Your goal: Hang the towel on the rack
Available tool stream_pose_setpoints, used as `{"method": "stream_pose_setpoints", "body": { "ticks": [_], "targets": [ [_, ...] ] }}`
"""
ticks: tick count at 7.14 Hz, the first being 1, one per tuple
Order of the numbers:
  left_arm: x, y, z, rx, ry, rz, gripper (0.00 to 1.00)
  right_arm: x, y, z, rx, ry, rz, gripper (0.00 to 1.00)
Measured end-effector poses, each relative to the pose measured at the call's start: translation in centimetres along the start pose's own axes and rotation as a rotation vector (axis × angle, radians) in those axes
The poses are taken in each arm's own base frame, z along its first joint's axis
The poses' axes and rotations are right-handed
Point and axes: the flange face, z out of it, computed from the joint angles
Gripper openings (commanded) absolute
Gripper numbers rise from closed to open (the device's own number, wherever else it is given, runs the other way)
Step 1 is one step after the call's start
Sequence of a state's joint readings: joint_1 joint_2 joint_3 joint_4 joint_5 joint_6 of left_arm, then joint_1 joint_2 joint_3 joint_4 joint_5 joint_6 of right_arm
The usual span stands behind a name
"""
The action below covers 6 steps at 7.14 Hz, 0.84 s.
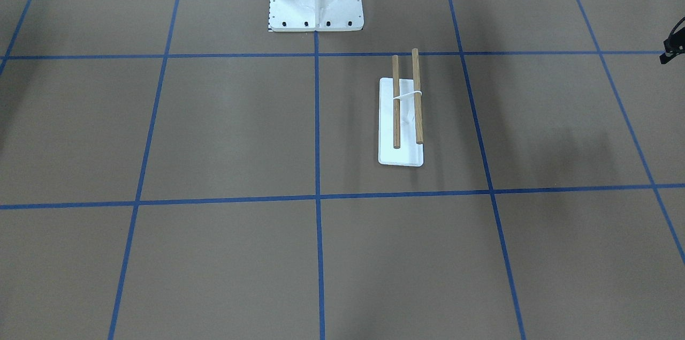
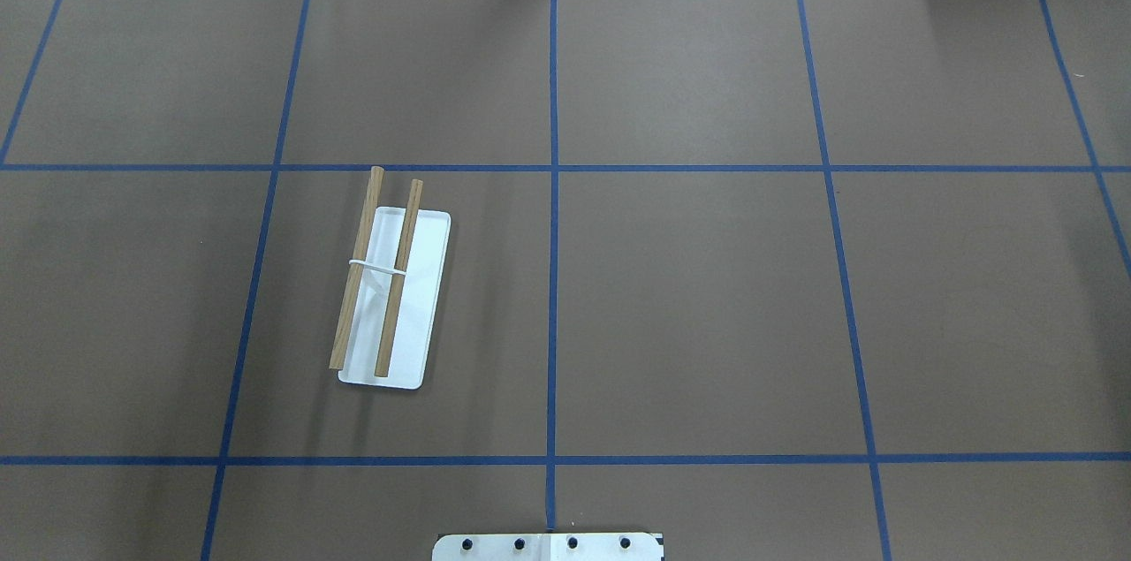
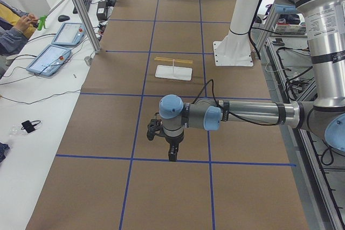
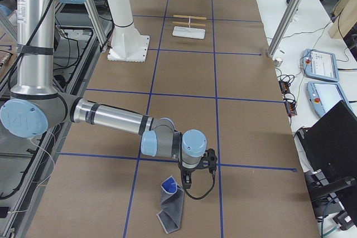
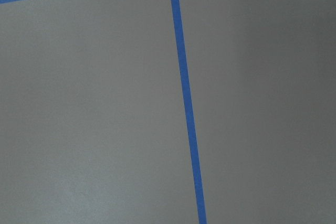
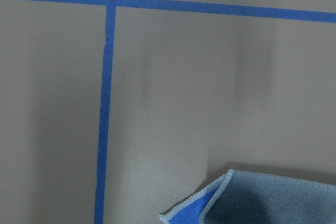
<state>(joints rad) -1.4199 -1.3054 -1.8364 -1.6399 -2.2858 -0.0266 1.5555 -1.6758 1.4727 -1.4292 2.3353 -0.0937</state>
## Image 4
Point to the wooden white towel rack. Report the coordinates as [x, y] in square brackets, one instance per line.
[189, 29]

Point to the aluminium frame post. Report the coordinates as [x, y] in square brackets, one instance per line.
[283, 26]

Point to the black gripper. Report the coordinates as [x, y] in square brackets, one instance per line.
[187, 171]

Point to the small metal cylinder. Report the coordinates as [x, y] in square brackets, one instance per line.
[278, 61]

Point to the grey blue towel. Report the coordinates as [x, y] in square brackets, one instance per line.
[171, 203]

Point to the lower blue teach pendant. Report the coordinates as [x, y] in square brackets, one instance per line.
[325, 95]

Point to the white pedestal column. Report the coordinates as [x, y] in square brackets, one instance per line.
[127, 44]

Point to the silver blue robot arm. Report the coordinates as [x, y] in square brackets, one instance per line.
[36, 106]

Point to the black laptop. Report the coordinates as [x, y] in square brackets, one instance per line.
[330, 146]

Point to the upper blue teach pendant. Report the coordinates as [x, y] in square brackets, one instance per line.
[320, 65]

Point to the blue teach pendant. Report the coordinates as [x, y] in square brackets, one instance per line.
[325, 95]
[320, 65]

